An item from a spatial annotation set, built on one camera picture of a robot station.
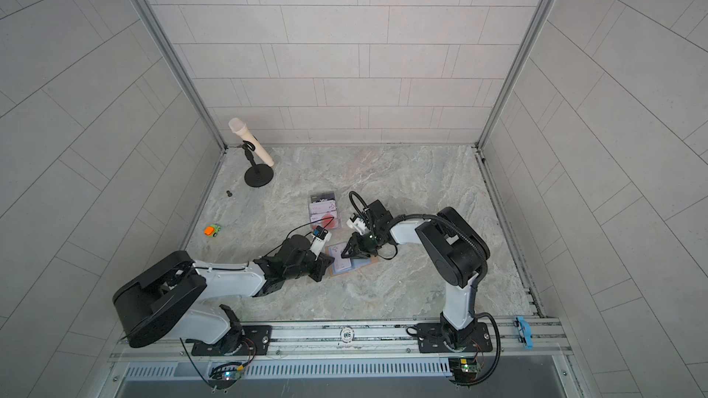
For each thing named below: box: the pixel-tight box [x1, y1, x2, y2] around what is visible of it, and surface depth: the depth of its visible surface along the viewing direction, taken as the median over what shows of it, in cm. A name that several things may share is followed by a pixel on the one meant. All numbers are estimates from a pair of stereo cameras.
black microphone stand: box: [236, 140, 274, 188], surface depth 107 cm
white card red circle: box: [309, 210, 339, 231], surface depth 93 cm
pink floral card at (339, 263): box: [330, 242, 352, 273], surface depth 86 cm
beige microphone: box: [228, 117, 275, 168], surface depth 89 cm
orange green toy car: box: [203, 223, 222, 237], surface depth 91 cm
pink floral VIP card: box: [308, 199, 337, 214], surface depth 93 cm
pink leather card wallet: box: [324, 241, 379, 278], surface depth 84 cm
